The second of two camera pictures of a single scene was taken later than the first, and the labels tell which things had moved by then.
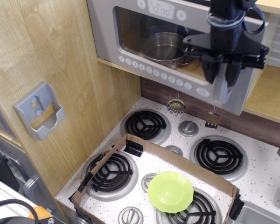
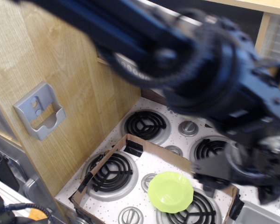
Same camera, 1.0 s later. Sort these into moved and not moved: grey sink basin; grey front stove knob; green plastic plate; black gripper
Moved: black gripper
Not moved: grey front stove knob; green plastic plate; grey sink basin
